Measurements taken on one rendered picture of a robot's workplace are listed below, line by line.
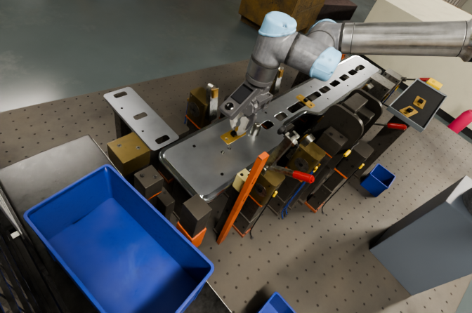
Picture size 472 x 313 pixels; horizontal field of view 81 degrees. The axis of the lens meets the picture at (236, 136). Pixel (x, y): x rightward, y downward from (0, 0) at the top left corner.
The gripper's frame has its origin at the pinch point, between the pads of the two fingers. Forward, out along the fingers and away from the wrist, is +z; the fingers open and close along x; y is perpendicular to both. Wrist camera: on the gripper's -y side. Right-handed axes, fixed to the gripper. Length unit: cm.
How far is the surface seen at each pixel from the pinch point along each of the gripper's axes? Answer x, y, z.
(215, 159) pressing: -1.1, -6.6, 8.3
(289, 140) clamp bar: -16.8, -2.0, -12.9
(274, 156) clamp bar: -15.3, -1.9, -4.9
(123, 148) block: 13.0, -28.6, 2.7
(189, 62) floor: 155, 126, 105
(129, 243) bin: -8.6, -40.1, 5.7
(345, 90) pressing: -6, 74, 7
